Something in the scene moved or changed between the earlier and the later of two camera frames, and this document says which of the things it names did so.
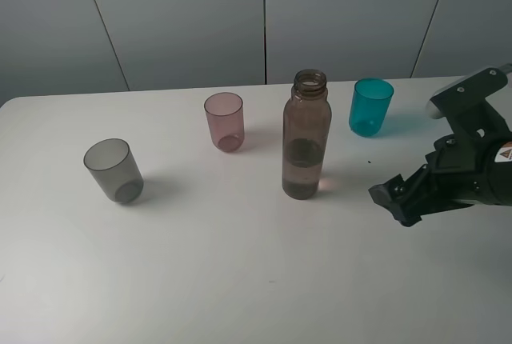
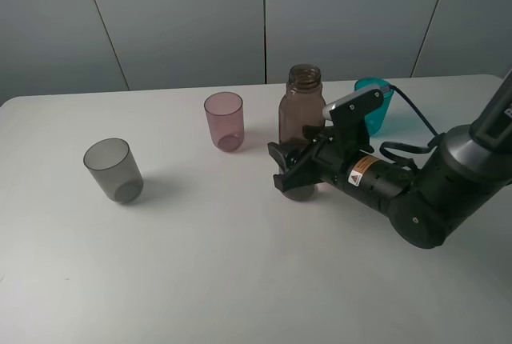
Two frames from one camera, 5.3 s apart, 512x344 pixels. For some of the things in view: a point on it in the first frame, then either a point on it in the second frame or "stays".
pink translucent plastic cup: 225,115 stays
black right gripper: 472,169 → 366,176
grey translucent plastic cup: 111,160 stays
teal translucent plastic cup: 370,105 stays
